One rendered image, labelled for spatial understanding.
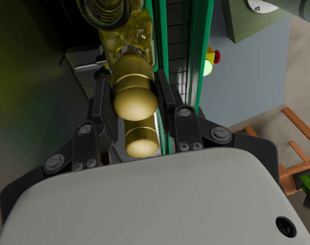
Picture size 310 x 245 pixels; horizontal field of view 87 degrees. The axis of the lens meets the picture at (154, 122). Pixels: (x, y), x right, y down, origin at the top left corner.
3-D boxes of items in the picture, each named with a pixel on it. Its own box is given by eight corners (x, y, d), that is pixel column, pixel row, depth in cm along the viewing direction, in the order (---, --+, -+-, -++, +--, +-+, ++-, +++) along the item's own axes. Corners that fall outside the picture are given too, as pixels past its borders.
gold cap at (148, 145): (159, 118, 20) (167, 148, 17) (136, 131, 21) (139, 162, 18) (141, 101, 17) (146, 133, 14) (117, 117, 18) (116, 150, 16)
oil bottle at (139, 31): (105, -13, 28) (92, 34, 14) (137, -17, 28) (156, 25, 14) (114, 23, 32) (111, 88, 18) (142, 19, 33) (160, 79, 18)
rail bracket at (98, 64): (77, 40, 34) (63, 75, 25) (110, 35, 34) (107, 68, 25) (85, 58, 37) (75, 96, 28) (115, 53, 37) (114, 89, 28)
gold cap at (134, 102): (107, 57, 13) (103, 90, 10) (150, 50, 13) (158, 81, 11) (118, 92, 16) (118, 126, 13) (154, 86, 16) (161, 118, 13)
